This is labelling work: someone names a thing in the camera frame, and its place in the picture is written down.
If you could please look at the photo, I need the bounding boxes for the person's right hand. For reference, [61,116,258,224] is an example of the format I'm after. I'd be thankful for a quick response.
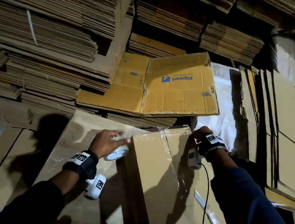
[188,124,215,150]

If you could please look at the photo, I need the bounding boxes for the person's left hand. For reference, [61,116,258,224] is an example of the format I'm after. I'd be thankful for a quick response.
[87,127,133,164]

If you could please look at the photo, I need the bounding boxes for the person's right forearm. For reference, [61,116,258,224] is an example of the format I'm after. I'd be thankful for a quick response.
[197,149,295,224]

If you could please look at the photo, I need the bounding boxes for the person's left forearm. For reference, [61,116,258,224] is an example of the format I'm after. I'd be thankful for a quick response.
[0,158,82,224]

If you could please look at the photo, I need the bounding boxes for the stacks of flat cardboard bundles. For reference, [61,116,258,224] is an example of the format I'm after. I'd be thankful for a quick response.
[0,0,295,154]

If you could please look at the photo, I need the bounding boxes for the black right wrist band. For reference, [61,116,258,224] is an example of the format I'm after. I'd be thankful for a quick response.
[197,131,232,162]

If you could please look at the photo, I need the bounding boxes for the black wrist band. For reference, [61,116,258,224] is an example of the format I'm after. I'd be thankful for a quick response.
[197,131,232,162]
[60,146,101,183]

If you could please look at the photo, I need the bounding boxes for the white plastic sack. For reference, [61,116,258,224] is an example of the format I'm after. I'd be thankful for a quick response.
[188,60,258,157]

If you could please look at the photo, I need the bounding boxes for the black left wrist band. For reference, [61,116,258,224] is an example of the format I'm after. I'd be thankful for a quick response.
[60,146,101,183]

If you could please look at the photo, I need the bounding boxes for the plywood work board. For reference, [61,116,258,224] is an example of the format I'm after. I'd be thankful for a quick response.
[27,104,192,224]

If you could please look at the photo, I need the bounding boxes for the yellow carton with blue print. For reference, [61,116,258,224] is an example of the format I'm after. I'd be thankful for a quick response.
[138,42,230,128]

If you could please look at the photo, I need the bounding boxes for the clear plastic sheet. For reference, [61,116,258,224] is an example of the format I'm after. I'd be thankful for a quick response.
[265,33,295,92]

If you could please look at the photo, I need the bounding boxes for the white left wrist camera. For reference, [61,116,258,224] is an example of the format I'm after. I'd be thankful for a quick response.
[82,171,108,202]

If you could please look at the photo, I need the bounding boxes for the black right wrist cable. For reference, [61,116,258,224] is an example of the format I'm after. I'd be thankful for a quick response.
[191,164,216,224]

